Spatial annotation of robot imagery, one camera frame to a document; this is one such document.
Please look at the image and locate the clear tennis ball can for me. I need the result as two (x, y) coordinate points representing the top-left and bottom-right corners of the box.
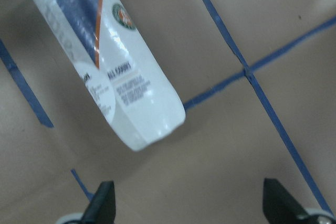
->
(33, 0), (185, 151)

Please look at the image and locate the brown paper table cover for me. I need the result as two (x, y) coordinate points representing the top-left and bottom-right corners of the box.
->
(1, 0), (335, 223)

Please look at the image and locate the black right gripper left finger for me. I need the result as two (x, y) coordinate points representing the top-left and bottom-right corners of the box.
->
(81, 181), (116, 223)

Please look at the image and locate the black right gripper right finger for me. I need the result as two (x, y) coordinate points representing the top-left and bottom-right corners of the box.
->
(262, 178), (309, 223)

